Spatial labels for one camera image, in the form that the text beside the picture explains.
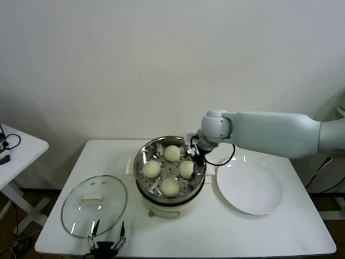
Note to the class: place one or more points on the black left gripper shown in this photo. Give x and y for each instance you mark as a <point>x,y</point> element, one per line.
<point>103,249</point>

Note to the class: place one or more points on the small black device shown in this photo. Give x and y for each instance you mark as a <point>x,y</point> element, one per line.
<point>4,159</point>

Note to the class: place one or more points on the white table frame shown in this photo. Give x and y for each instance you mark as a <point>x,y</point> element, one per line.
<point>332,214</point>

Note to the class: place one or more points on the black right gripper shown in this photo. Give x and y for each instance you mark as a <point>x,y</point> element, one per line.
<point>200,157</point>

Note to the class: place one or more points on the white folding side table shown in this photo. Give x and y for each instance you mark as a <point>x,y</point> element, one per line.
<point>27,149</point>

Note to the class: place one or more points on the stainless steel steamer basket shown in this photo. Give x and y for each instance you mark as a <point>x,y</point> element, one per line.
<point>143,159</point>

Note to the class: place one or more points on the white steamed baozi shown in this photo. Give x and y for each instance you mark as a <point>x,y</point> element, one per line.
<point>172,153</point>
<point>169,187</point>
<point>151,169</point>
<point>186,169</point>

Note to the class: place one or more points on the glass pot lid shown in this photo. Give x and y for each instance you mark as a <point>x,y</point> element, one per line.
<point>76,213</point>

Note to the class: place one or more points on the white shelf board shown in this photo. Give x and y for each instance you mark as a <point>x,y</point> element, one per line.
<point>341,112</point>

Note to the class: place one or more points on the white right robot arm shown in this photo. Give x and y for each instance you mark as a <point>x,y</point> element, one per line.
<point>269,135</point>

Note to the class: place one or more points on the cream electric cooking pot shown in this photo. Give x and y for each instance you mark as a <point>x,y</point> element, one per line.
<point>167,208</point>

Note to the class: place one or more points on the white round plate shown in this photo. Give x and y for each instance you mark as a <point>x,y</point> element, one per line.
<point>250,186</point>

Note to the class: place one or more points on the dark thin stand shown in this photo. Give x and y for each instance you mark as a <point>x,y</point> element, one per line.
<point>1,133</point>

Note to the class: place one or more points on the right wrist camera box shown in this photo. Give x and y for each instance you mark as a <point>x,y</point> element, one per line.
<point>188,141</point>

